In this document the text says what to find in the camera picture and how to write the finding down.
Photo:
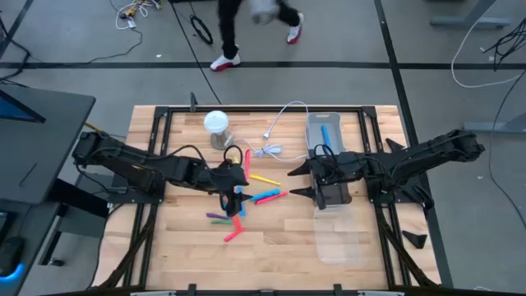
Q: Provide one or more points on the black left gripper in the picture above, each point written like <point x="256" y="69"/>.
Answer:
<point x="224" y="178"/>

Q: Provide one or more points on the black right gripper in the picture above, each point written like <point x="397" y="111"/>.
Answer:
<point x="345" y="166"/>

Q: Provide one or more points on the teal Sharpie highlighter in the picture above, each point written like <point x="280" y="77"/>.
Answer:
<point x="265" y="195"/>

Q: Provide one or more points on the pink slim clip highlighter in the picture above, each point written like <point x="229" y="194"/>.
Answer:
<point x="247" y="158"/>

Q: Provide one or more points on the light blue short highlighter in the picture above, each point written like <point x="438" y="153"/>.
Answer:
<point x="224" y="203"/>

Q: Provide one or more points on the purple short highlighter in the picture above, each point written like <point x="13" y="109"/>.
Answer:
<point x="215" y="215"/>

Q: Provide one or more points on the green short highlighter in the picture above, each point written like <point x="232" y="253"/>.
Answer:
<point x="221" y="222"/>

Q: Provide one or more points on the pink short highlighter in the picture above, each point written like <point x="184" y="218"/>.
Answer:
<point x="233" y="235"/>

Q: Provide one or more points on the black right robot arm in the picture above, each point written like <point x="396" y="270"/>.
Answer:
<point x="431" y="152"/>

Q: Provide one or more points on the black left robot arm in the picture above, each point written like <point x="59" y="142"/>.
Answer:
<point x="123" y="158"/>

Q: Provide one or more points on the dark smoky plastic bin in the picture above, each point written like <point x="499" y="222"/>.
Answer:
<point x="341" y="195"/>

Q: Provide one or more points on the clear plastic bin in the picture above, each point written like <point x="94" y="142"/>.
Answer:
<point x="337" y="234"/>

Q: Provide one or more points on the spare black gripper finger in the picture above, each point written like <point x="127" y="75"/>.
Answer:
<point x="393" y="144"/>
<point x="416" y="239"/>

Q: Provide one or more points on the black table edge clamp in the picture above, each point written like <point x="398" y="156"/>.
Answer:
<point x="192" y="101"/>
<point x="191" y="289"/>
<point x="337" y="289"/>

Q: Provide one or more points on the person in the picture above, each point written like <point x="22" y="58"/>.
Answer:
<point x="228" y="24"/>

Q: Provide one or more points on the grey desk leg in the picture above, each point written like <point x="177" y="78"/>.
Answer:
<point x="468" y="21"/>
<point x="493" y="125"/>

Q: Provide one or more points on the black office desk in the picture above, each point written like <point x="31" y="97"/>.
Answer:
<point x="41" y="156"/>

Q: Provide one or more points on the computer monitor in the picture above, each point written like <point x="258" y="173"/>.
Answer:
<point x="16" y="111"/>

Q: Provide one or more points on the black glowing computer mouse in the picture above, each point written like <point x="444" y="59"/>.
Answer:
<point x="10" y="252"/>

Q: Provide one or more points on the black aluminium rig frame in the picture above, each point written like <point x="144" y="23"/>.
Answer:
<point x="267" y="109"/>

